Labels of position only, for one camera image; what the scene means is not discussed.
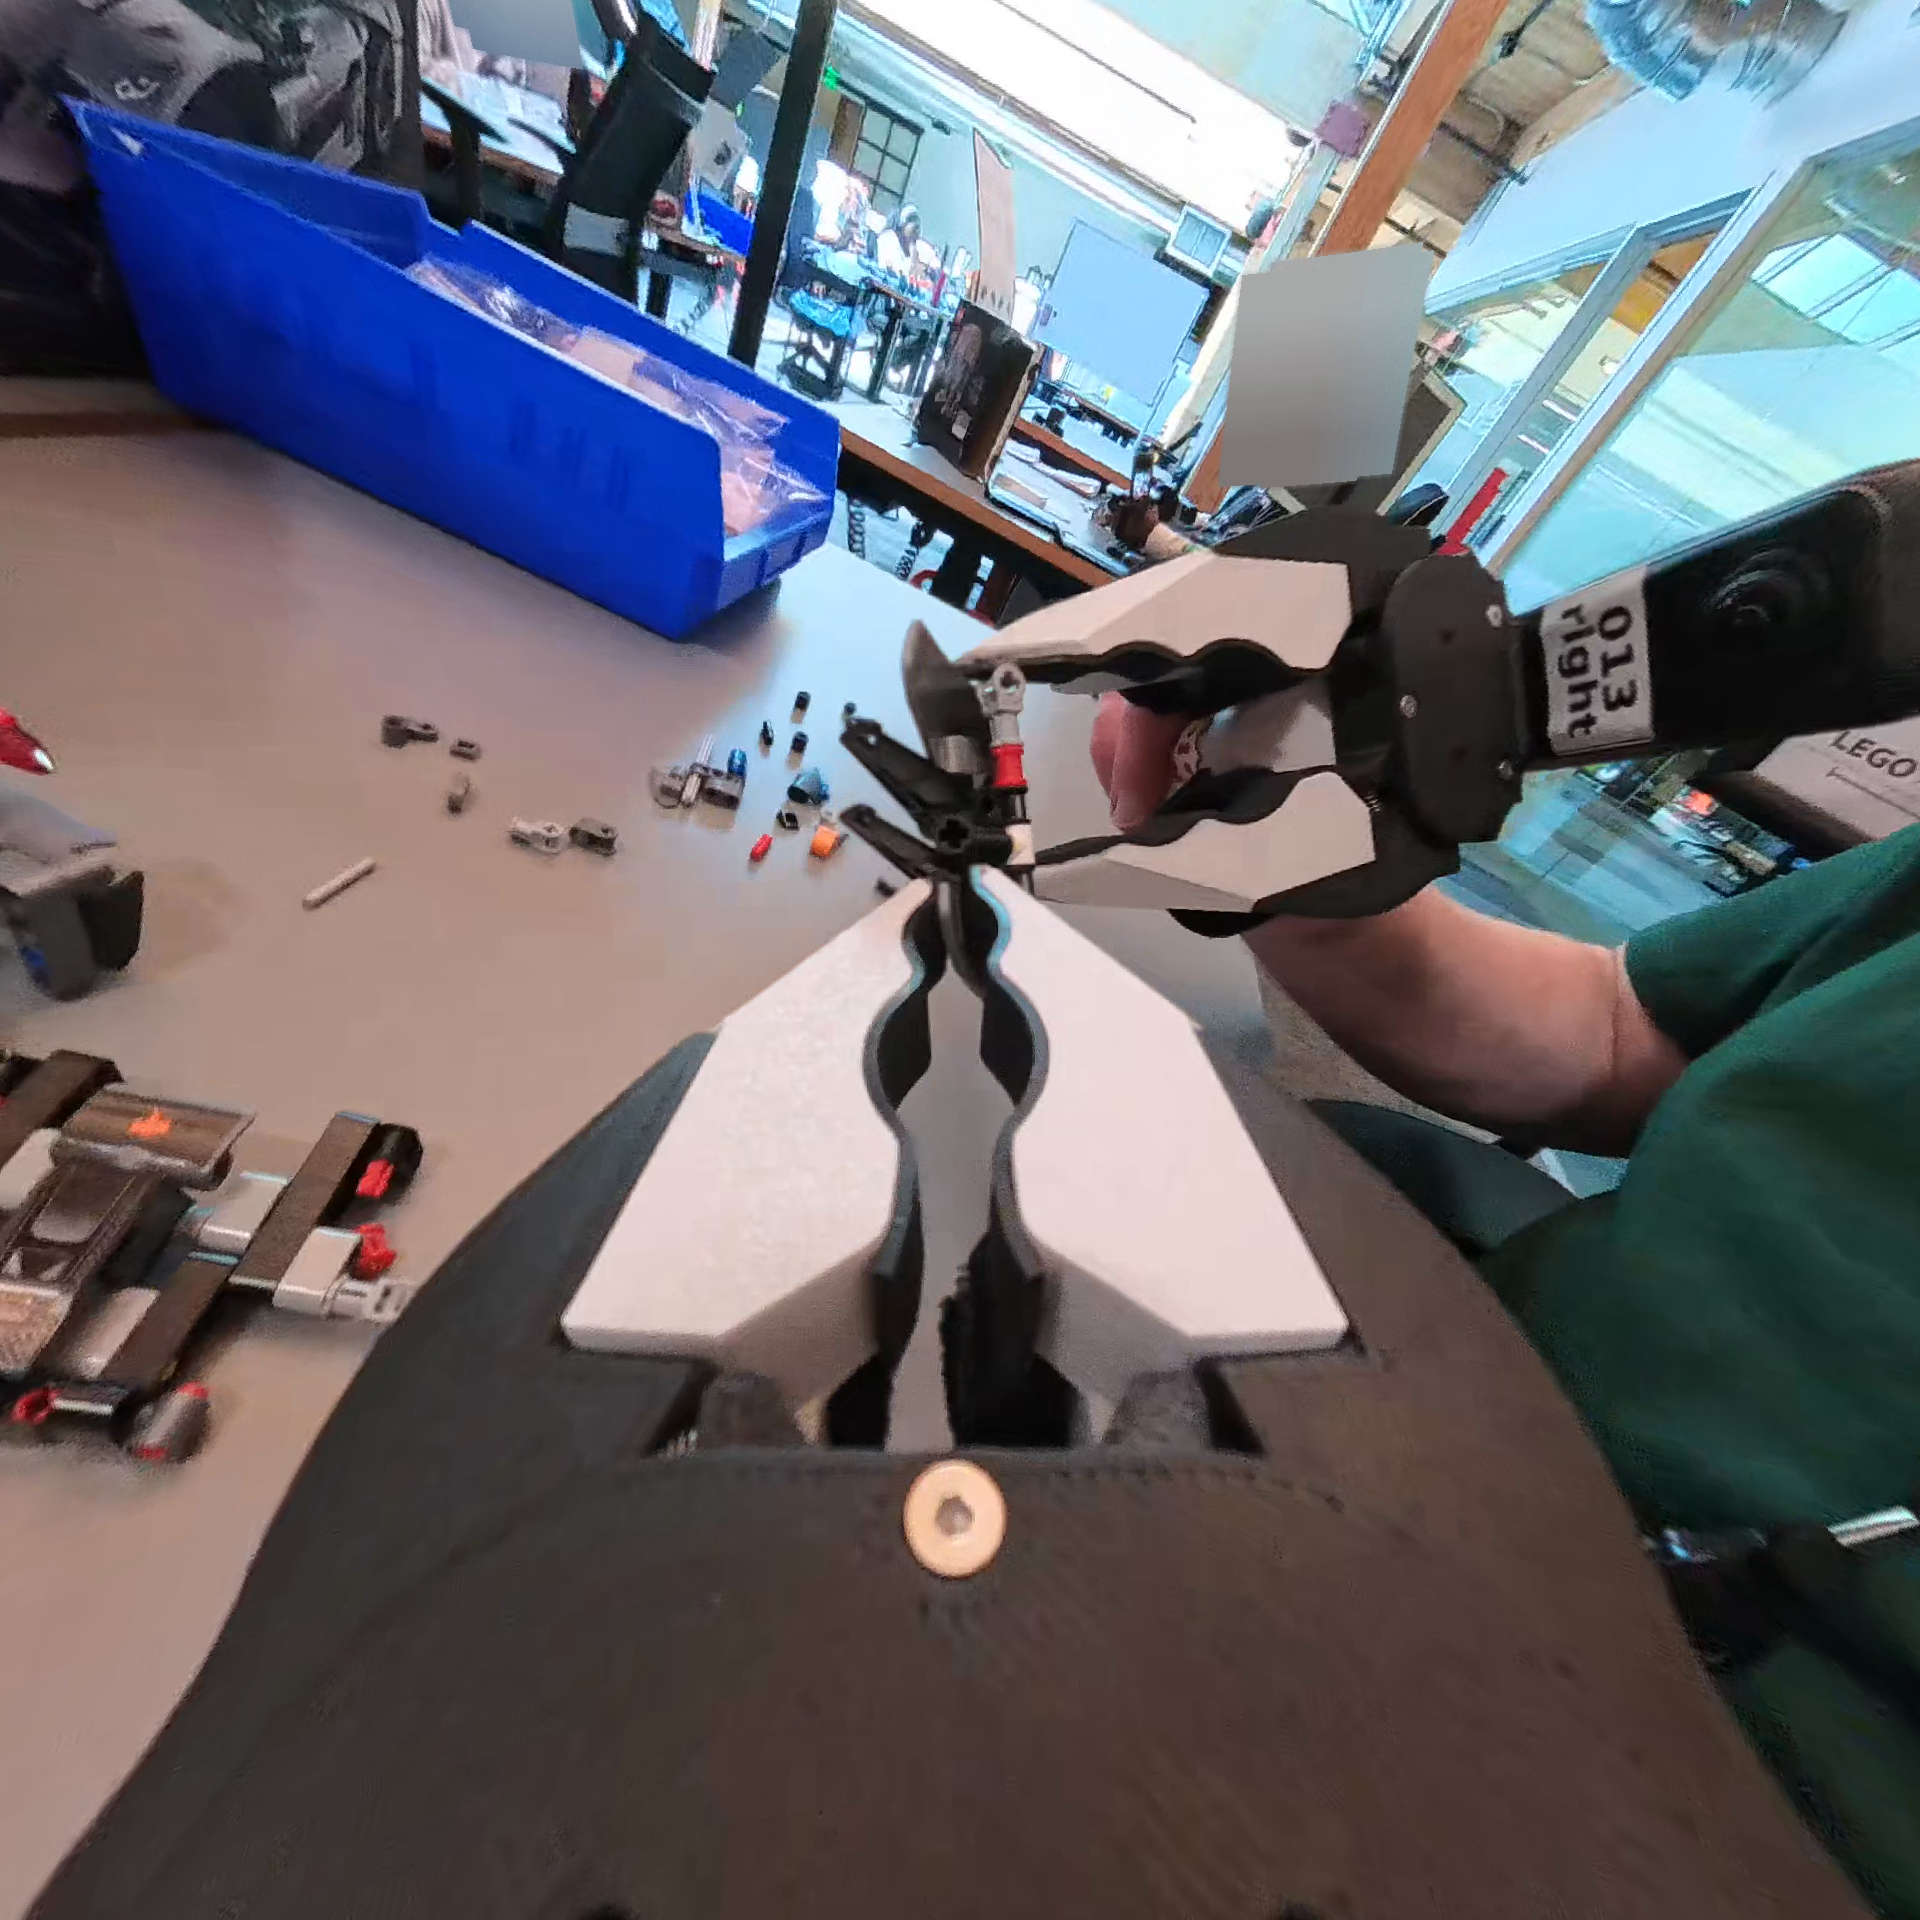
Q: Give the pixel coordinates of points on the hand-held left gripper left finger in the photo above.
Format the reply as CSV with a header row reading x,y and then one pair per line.
x,y
734,1200

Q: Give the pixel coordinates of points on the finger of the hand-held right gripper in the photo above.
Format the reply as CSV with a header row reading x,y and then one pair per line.
x,y
1261,848
1202,608

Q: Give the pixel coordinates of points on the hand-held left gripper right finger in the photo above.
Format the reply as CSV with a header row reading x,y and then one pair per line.
x,y
1172,1200

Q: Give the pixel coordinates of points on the metal axle with red bush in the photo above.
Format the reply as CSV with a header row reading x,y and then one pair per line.
x,y
1008,765

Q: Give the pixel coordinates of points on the grey black lego subassembly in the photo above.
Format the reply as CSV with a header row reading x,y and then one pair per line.
x,y
932,779

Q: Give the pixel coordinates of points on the person's right forearm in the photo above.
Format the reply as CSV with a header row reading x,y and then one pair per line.
x,y
1470,1005

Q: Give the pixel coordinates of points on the dark grey lego axle connector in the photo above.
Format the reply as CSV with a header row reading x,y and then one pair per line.
x,y
592,835

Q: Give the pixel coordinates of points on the light grey lego axle connector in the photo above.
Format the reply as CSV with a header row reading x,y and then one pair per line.
x,y
536,835

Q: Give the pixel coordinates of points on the black curved lego panel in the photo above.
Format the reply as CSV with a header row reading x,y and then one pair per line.
x,y
810,784

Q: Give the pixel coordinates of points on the light grey lego axle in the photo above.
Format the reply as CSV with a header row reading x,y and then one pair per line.
x,y
341,883

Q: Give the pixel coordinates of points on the dark grey lego liftarm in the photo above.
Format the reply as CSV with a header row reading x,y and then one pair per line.
x,y
407,730

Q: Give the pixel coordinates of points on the black grey lego module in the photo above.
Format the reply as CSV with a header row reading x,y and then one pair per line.
x,y
149,1215

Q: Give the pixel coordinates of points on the partly built lego car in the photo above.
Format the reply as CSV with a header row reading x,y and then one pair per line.
x,y
67,901

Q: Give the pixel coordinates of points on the car printed lego box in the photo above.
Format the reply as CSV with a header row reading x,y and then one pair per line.
x,y
224,77

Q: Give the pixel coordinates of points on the person's right hand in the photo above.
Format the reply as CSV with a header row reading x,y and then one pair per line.
x,y
1136,757

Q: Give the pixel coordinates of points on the grey computer monitor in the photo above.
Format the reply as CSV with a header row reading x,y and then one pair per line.
x,y
1437,441

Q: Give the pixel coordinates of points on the wooden desk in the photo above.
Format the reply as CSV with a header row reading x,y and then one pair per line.
x,y
962,504

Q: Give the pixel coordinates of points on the white board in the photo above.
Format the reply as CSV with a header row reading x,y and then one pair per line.
x,y
1125,315

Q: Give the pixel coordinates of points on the dark printed box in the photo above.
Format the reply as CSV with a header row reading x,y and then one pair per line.
x,y
975,390

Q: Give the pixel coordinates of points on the framed black white sign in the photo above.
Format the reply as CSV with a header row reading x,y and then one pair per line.
x,y
1852,773

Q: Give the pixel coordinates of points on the pile of clear plastic bags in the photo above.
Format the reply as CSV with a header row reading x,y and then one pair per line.
x,y
645,390

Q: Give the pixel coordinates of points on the black pole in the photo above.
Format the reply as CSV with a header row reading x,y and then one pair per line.
x,y
780,181

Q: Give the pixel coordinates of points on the person's green shirt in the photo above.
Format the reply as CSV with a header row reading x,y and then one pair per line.
x,y
1770,1200

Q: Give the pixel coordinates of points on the black office chair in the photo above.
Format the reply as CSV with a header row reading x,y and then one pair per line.
x,y
630,165

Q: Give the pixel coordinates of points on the blue plastic bin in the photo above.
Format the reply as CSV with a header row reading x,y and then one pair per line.
x,y
451,422

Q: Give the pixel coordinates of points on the grey lego frame assembly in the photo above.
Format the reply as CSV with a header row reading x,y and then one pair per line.
x,y
699,779

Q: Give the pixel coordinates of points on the wooden post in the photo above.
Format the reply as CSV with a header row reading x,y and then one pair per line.
x,y
1412,120

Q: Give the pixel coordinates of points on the silver air duct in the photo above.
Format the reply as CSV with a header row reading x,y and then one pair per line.
x,y
1711,43

